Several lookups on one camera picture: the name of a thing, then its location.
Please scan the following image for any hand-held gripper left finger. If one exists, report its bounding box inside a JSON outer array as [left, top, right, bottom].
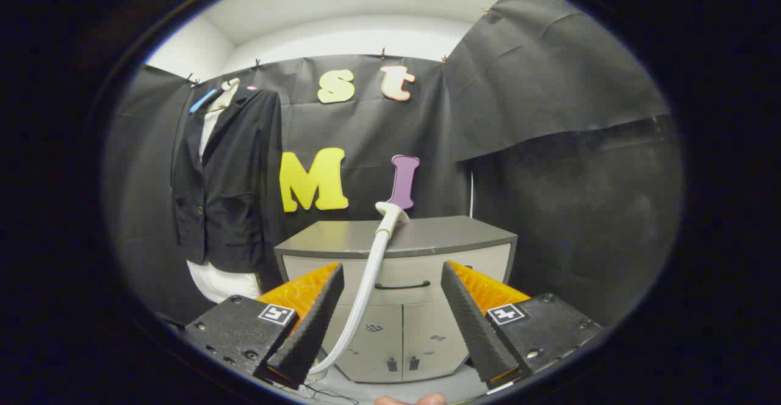
[[183, 262, 345, 390]]

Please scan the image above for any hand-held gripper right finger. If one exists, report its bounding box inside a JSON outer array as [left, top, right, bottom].
[[441, 260, 605, 390]]

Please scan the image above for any white garment steamer with hose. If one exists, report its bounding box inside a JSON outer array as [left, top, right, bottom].
[[307, 201, 411, 375]]

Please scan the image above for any white shirt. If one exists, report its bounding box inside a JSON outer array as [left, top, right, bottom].
[[186, 85, 263, 304]]

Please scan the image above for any black suit jacket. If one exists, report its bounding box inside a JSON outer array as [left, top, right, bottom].
[[171, 86, 284, 274]]

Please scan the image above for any grey cabinet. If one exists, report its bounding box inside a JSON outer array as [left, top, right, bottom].
[[274, 215, 518, 384]]

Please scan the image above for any black backdrop cloth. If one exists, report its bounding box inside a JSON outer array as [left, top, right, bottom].
[[104, 0, 684, 332]]

